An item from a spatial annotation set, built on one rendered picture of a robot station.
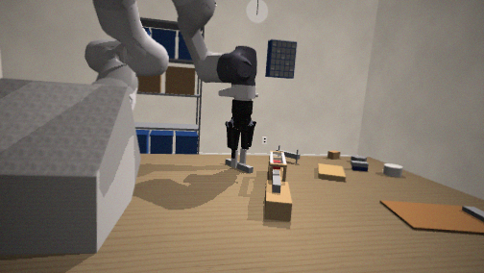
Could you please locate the white short cylinder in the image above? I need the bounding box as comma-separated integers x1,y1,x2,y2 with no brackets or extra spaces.
383,163,403,177

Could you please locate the tan flat rectangular board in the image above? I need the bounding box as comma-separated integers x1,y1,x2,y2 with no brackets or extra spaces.
318,163,346,182

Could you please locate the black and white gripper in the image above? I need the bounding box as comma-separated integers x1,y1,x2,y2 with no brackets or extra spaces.
225,99,256,168

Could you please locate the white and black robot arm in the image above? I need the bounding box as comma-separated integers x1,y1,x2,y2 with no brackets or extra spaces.
85,0,258,110

